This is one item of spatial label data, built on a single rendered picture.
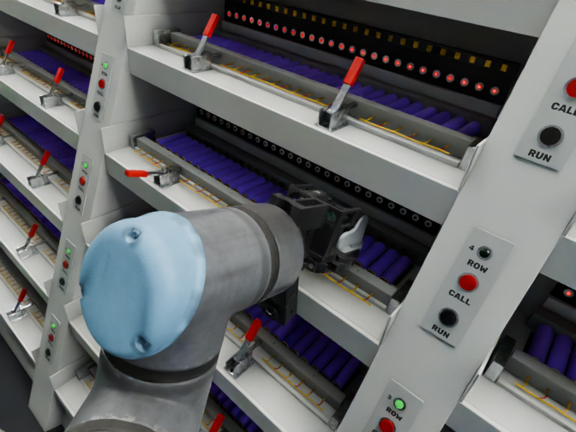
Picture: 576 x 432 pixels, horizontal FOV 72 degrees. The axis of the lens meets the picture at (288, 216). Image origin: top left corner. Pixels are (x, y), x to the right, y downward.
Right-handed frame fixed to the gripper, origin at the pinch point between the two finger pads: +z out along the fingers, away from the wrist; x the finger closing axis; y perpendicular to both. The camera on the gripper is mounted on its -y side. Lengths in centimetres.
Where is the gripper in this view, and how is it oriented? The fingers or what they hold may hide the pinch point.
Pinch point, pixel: (343, 237)
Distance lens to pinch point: 57.1
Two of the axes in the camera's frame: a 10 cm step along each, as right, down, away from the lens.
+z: 5.3, -0.9, 8.4
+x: -7.8, -4.4, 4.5
